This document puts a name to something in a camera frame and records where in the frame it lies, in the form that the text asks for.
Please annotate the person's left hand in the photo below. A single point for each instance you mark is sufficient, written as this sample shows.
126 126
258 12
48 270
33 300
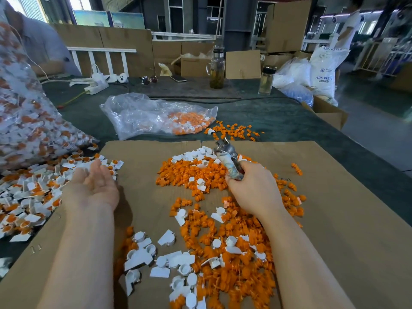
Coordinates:
93 188

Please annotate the person's right hand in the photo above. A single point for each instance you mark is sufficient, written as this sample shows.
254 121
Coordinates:
256 188

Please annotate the orange white plastic piece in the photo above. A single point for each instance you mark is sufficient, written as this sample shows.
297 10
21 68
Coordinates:
116 164

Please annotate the pile of assembled white-orange parts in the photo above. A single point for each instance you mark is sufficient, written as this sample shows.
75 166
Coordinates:
35 193

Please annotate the pile of orange and white parts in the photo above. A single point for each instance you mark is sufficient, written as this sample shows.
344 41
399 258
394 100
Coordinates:
215 247

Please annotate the person's left forearm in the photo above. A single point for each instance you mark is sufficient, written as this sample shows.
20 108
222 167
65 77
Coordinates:
77 264

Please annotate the person's right forearm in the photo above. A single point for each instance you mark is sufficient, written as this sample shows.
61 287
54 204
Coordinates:
309 273

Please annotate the scatter of orange offcuts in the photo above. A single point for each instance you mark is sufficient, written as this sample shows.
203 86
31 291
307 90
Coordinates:
235 130

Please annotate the small clear plastic bag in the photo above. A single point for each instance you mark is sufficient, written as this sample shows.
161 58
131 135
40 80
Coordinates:
136 116

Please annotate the large clear bag of seals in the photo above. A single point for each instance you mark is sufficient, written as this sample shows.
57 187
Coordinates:
32 125

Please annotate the brown cardboard sheet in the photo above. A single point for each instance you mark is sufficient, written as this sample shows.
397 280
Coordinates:
367 222
38 267

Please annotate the open brown cardboard box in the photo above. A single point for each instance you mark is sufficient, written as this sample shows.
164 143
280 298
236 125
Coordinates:
326 113

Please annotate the white power strip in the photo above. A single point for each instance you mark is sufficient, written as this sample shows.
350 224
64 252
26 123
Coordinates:
97 85

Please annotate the glass bottle with black lid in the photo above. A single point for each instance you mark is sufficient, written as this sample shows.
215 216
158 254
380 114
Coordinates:
267 80

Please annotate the clear blue plastic bag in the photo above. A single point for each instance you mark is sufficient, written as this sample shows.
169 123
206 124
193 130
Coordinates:
294 82

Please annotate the flat brown cardboard panel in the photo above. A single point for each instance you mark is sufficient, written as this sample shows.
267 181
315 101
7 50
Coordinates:
243 64

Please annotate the glass tea jar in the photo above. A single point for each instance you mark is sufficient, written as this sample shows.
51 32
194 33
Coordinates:
217 67

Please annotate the black phone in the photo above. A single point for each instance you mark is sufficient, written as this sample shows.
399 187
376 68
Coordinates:
179 79

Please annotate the open cardboard box with paper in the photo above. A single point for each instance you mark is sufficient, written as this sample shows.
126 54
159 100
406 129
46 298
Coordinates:
194 66

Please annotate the white woven sack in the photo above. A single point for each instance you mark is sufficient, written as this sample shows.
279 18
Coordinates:
329 70

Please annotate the row of upright cardboard sheets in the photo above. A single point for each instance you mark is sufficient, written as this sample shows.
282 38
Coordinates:
140 43

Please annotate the tall brown cardboard box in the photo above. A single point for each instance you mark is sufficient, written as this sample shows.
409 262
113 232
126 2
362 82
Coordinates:
288 26

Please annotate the dark steel pillar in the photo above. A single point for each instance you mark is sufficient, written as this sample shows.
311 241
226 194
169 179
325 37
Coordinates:
240 23

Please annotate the white metal rack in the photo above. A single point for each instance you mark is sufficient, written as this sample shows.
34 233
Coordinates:
386 56

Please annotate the white railing frame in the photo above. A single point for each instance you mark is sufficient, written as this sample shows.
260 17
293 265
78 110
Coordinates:
102 50

